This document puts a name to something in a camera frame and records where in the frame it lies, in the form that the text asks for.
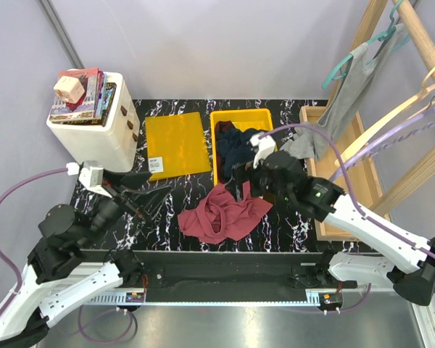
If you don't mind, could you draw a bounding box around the navy blue tank top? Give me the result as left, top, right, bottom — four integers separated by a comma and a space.
215, 121, 263, 183

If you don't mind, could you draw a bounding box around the yellow flat lid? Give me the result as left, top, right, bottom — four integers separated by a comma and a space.
145, 112, 211, 181

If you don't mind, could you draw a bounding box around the maroon tank top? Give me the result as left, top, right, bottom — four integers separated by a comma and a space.
178, 182, 273, 244

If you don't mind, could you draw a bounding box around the lavender plastic hanger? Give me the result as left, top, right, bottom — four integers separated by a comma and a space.
344, 91, 435, 170

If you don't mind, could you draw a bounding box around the teal plastic hanger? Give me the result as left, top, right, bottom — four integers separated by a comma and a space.
321, 1, 402, 89

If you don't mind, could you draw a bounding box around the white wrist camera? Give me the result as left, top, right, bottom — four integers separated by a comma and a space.
249, 132, 276, 169
66, 161, 112, 198

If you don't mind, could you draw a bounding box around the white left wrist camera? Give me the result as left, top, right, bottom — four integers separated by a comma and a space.
66, 161, 112, 198

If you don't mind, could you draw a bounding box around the wooden clothes rack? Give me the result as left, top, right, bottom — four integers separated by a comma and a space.
299, 1, 435, 241

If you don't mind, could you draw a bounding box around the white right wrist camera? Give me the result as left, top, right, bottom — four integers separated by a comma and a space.
249, 132, 276, 169

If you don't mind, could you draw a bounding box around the grey tank top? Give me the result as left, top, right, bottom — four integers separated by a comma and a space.
281, 23, 405, 160

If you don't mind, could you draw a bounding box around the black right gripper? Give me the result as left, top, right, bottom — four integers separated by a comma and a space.
224, 159, 293, 203

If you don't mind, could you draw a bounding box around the cream drawer cabinet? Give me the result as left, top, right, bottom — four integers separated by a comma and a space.
46, 72, 141, 173

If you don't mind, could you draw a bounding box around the stack of books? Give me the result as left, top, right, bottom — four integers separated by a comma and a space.
48, 67, 116, 126

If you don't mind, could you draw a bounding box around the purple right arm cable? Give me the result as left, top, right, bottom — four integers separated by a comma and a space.
259, 123, 435, 271

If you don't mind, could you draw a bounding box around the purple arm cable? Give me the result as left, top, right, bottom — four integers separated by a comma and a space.
259, 123, 435, 271
0, 166, 138, 344

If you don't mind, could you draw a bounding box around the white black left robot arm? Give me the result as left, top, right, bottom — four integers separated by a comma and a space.
0, 162, 172, 347

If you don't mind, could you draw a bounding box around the yellow plastic bin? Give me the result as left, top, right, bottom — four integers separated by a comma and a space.
210, 108, 273, 186

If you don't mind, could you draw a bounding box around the wooden hanger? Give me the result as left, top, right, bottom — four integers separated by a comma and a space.
341, 66, 435, 162

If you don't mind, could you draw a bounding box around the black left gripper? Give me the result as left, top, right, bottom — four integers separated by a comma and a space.
80, 169, 174, 249

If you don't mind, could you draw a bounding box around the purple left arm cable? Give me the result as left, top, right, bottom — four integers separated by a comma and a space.
0, 166, 138, 344

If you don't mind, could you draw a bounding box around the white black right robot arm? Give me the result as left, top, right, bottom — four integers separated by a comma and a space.
225, 152, 435, 306

